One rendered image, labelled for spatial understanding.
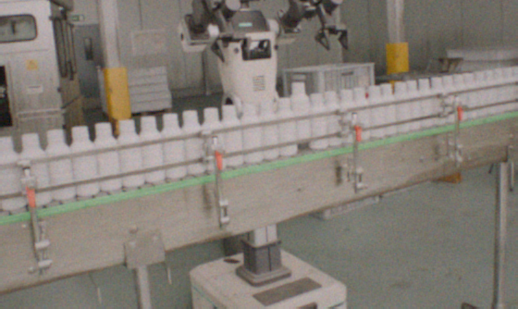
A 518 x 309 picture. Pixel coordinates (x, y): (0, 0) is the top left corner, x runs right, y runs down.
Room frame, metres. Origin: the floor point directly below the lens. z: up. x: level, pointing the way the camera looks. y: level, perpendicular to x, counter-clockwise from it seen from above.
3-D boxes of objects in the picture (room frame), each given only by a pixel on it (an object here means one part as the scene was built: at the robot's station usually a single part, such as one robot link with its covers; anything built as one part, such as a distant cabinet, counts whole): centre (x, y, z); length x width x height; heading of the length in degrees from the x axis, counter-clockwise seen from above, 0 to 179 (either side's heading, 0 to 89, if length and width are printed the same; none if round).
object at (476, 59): (8.17, -4.07, 0.50); 1.23 x 1.05 x 1.00; 116
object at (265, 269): (2.30, -0.04, 0.24); 0.68 x 0.53 x 0.41; 28
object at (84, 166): (1.24, 0.40, 1.08); 0.06 x 0.06 x 0.17
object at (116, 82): (8.94, 2.13, 0.55); 0.40 x 0.40 x 1.10; 28
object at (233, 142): (1.44, 0.04, 1.08); 0.06 x 0.06 x 0.17
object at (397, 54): (11.19, -3.36, 0.55); 0.40 x 0.40 x 1.10; 28
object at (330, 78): (4.03, -0.67, 1.00); 0.61 x 0.41 x 0.22; 125
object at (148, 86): (11.13, 2.27, 0.50); 1.24 x 1.03 x 1.00; 121
